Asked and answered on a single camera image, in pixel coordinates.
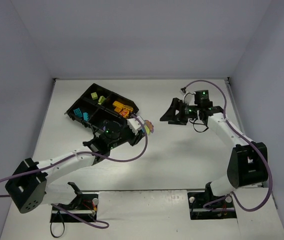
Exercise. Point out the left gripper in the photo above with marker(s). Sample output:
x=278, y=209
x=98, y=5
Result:
x=134, y=137

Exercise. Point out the orange rounded lego block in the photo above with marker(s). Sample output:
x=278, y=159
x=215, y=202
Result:
x=126, y=111

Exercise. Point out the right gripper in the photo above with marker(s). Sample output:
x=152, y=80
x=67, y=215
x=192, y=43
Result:
x=184, y=113

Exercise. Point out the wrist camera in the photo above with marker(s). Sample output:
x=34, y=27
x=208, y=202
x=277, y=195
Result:
x=187, y=96
x=135, y=124

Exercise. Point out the mixed lego cluster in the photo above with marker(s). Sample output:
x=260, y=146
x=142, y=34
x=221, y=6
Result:
x=149, y=127

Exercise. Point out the small orange square lego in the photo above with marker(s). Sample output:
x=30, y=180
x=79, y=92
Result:
x=118, y=109

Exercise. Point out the orange and lime lego stack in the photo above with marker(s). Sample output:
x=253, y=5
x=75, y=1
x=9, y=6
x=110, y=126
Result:
x=117, y=104

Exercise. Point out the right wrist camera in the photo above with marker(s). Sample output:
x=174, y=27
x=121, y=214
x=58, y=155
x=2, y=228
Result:
x=187, y=96

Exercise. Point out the black compartment tray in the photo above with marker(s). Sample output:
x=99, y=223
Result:
x=104, y=120

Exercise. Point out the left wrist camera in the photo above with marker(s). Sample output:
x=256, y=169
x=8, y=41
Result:
x=135, y=124

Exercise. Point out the teal lego in tray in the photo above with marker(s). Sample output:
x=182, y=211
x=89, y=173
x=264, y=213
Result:
x=77, y=112

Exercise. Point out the yellow-green lego in tray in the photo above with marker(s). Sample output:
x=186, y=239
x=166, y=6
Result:
x=94, y=95

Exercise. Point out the teal 2x4 lego brick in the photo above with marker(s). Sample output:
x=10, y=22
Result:
x=86, y=116

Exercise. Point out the lime lego block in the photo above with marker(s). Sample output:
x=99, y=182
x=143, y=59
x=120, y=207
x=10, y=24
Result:
x=101, y=99

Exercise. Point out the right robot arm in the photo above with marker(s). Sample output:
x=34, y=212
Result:
x=246, y=163

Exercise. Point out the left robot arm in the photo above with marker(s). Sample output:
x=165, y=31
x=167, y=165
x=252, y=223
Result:
x=32, y=184

